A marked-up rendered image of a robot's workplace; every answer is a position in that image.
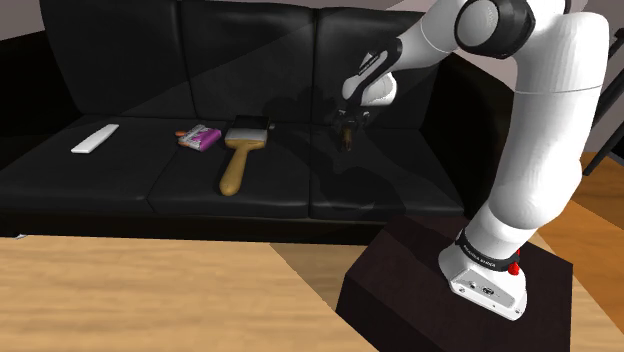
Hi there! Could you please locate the pink and purple box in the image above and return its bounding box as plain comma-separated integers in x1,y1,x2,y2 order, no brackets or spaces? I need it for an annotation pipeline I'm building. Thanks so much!
175,123,223,153

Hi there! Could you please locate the dark robot stand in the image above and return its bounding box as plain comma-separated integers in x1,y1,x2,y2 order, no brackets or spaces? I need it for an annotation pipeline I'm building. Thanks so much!
334,214,574,352

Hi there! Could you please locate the black leather sofa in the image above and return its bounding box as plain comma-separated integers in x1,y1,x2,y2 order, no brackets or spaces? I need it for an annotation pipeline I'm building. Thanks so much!
0,0,516,246

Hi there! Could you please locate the white remote control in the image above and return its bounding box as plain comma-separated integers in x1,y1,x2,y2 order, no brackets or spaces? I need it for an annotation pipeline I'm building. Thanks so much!
70,123,121,155

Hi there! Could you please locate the light wooden table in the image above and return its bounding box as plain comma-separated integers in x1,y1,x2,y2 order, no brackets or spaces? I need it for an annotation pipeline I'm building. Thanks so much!
0,234,380,352

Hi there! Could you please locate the wooden handled paint brush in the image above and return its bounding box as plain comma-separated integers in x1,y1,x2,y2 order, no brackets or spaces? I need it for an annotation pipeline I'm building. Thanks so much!
218,114,271,198

